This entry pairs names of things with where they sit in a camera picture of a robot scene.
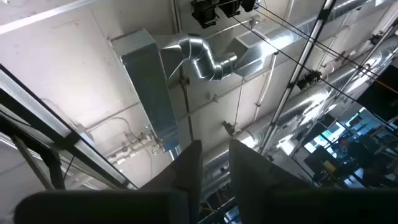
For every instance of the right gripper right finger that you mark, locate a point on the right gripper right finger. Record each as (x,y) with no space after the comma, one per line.
(280,202)

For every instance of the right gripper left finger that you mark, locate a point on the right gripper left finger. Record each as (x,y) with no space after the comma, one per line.
(174,199)

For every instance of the silver round duct elbow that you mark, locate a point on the silver round duct elbow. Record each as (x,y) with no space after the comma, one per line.
(202,59)

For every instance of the white pipe fittings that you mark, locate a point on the white pipe fittings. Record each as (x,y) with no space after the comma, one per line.
(133,147)

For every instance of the black ceiling pipe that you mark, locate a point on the black ceiling pipe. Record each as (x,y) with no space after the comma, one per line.
(186,102)

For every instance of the black ceiling clamp device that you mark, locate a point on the black ceiling clamp device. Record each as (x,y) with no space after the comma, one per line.
(308,80)

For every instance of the black beam with light strip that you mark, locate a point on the black beam with light strip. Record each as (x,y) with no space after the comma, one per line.
(306,46)
(31,102)

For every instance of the rectangular metal air duct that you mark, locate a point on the rectangular metal air duct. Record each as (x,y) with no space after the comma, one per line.
(146,84)

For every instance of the black overhead camera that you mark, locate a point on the black overhead camera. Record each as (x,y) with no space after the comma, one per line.
(203,12)

